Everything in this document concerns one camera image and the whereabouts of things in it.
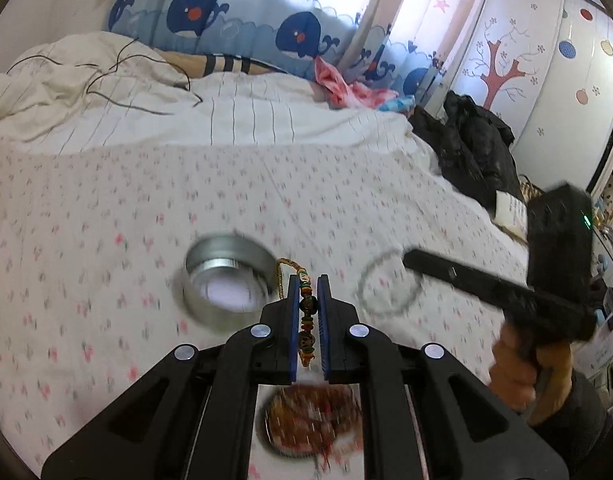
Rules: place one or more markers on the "black jacket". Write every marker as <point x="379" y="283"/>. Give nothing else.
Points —
<point x="473" y="148"/>

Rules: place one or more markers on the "cherry print bed sheet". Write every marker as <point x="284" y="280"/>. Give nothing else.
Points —
<point x="111" y="258"/>

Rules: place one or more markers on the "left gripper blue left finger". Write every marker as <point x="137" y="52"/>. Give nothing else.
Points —
<point x="191" y="415"/>

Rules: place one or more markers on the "thin ring bangle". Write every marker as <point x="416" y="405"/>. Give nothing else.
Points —
<point x="386" y="288"/>

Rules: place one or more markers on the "white tree decal wardrobe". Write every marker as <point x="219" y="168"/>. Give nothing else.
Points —
<point x="545" y="68"/>

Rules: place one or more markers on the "white striped duvet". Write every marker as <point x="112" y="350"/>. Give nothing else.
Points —
<point x="101" y="89"/>

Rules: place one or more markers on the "striped beige pillow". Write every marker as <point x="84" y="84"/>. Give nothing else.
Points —
<point x="199" y="66"/>

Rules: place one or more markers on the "white paper booklet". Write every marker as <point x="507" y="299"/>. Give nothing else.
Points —
<point x="511" y="215"/>

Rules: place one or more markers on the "person's right hand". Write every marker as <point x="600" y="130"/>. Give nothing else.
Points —
<point x="522" y="385"/>

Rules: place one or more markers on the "blue whale print curtain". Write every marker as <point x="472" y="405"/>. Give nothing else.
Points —
<point x="288" y="35"/>

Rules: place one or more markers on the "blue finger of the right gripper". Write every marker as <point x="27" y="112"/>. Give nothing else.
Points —
<point x="487" y="287"/>

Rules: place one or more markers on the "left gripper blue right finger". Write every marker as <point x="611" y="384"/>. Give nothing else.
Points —
<point x="425" y="415"/>

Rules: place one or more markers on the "pink crumpled cloth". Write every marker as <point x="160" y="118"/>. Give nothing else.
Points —
<point x="344" y="95"/>

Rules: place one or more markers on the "round silver metal tin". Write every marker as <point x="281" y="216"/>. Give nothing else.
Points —
<point x="227" y="279"/>

